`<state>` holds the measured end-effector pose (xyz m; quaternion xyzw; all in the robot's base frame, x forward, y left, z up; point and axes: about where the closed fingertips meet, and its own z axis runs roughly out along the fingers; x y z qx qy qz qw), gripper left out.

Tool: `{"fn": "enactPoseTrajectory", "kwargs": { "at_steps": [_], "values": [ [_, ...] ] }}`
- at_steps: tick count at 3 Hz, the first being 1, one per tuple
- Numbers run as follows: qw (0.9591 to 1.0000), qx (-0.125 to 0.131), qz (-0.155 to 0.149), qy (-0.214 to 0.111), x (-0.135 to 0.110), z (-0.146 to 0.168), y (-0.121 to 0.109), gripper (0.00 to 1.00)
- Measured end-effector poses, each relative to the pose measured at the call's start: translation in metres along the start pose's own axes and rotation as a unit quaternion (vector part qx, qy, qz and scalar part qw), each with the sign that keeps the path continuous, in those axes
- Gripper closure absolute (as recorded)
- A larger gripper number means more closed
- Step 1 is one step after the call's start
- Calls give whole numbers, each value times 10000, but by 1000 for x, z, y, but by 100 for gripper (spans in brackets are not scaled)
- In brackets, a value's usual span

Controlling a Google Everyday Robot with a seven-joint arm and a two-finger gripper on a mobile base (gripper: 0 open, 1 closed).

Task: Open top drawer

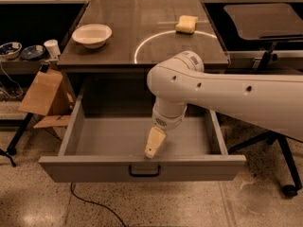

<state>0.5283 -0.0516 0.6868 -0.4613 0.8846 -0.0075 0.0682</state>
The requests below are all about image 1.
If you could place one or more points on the dark blue plate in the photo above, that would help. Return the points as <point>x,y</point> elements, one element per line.
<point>33,52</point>

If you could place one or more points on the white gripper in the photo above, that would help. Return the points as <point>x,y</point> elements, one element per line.
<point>167,121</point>

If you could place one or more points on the grey drawer cabinet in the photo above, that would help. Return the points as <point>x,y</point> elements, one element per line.
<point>143,34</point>

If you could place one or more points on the white bowl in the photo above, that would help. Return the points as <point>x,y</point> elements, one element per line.
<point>92,36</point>

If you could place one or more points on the black office chair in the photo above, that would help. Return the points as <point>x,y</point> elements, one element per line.
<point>279,95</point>

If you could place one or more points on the black tripod stand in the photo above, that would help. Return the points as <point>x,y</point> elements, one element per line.
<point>21,125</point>

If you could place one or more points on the yellow sponge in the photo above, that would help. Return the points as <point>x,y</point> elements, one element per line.
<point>186,24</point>

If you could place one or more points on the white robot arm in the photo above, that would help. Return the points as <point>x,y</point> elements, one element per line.
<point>181,80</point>

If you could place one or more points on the grey top drawer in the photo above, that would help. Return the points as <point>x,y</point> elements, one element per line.
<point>106,143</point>

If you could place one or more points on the grey side shelf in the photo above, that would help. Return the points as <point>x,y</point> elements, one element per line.
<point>23,67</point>

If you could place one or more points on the white cup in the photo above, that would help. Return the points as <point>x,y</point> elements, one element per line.
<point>53,48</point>

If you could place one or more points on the cardboard box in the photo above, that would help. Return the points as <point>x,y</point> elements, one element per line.
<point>47,96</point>

